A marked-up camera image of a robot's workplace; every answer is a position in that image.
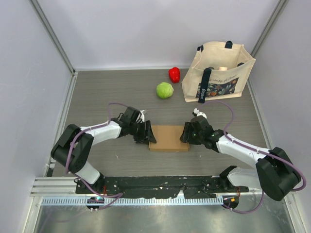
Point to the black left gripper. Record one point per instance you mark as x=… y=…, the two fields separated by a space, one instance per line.
x=146 y=134

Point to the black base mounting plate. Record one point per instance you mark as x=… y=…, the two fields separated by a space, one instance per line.
x=164 y=187

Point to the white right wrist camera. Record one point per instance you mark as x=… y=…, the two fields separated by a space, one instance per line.
x=197 y=113

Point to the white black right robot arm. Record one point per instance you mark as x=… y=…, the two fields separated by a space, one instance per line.
x=271 y=170

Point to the red bell pepper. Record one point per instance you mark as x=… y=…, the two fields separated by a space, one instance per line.
x=174 y=74

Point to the brown cardboard box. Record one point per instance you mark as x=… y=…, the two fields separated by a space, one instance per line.
x=168 y=139

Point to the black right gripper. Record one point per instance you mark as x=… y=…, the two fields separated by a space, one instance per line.
x=185 y=137

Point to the green cabbage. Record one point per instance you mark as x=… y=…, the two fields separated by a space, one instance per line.
x=164 y=90

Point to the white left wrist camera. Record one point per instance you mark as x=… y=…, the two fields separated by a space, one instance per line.
x=141 y=116

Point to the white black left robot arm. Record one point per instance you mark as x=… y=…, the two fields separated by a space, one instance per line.
x=73 y=147

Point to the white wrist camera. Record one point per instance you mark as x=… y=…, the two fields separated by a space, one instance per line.
x=141 y=116
x=197 y=113

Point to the white slotted cable duct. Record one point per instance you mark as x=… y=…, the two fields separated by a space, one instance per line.
x=94 y=201

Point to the beige canvas tote bag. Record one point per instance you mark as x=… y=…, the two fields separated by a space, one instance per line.
x=219 y=70

